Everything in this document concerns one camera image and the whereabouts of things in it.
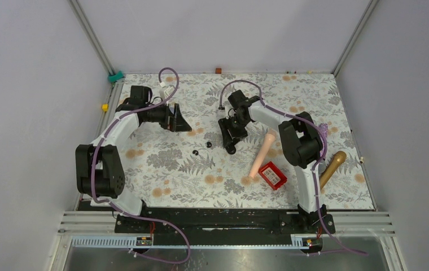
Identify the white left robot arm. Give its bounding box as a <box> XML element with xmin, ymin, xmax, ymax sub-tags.
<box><xmin>75</xmin><ymin>86</ymin><xmax>192</xmax><ymax>232</ymax></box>

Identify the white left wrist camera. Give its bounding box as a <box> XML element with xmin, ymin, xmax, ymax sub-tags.
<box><xmin>159</xmin><ymin>82</ymin><xmax>174</xmax><ymax>100</ymax></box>

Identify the red plastic bin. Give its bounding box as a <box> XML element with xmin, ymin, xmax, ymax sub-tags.
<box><xmin>258</xmin><ymin>161</ymin><xmax>287</xmax><ymax>191</ymax></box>

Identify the white slotted cable duct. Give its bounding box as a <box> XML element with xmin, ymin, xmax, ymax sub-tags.
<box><xmin>71</xmin><ymin>234</ymin><xmax>322</xmax><ymax>250</ymax></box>

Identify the aluminium frame rail left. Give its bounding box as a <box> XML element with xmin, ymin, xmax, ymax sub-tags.
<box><xmin>68</xmin><ymin>0</ymin><xmax>125</xmax><ymax>201</ymax></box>

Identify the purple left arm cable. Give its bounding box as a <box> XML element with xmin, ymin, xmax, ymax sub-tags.
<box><xmin>90</xmin><ymin>67</ymin><xmax>193</xmax><ymax>264</ymax></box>

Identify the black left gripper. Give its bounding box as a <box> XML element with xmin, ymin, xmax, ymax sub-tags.
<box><xmin>144</xmin><ymin>99</ymin><xmax>191</xmax><ymax>132</ymax></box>

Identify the purple glitter microphone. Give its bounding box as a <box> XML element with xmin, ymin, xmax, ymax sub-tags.
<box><xmin>318</xmin><ymin>123</ymin><xmax>329</xmax><ymax>140</ymax></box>

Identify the aluminium frame rail right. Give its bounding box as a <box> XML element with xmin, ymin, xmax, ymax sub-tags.
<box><xmin>331</xmin><ymin>0</ymin><xmax>379</xmax><ymax>78</ymax></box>

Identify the floral patterned mat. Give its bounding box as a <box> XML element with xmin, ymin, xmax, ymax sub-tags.
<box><xmin>119</xmin><ymin>72</ymin><xmax>374</xmax><ymax>209</ymax></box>

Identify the pink cylindrical tube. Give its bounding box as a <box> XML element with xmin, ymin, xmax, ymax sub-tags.
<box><xmin>248</xmin><ymin>129</ymin><xmax>277</xmax><ymax>178</ymax></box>

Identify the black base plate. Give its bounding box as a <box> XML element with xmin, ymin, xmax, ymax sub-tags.
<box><xmin>114</xmin><ymin>207</ymin><xmax>336</xmax><ymax>244</ymax></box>

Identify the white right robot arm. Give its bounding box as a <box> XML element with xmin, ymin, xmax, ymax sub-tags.
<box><xmin>218</xmin><ymin>90</ymin><xmax>326</xmax><ymax>233</ymax></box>

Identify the black earbud charging case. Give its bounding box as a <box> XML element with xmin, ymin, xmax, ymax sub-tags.
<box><xmin>225</xmin><ymin>144</ymin><xmax>237</xmax><ymax>155</ymax></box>

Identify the aluminium frame rail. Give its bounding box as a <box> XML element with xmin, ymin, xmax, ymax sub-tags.
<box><xmin>68</xmin><ymin>0</ymin><xmax>125</xmax><ymax>201</ymax></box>
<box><xmin>331</xmin><ymin>0</ymin><xmax>379</xmax><ymax>78</ymax></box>

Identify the teal curved block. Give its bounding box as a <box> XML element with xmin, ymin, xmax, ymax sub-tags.
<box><xmin>108</xmin><ymin>71</ymin><xmax>124</xmax><ymax>84</ymax></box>

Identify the gold microphone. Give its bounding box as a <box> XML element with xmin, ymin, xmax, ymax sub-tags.
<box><xmin>319</xmin><ymin>151</ymin><xmax>347</xmax><ymax>189</ymax></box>

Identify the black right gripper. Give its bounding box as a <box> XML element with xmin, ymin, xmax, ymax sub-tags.
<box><xmin>218</xmin><ymin>115</ymin><xmax>250</xmax><ymax>148</ymax></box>

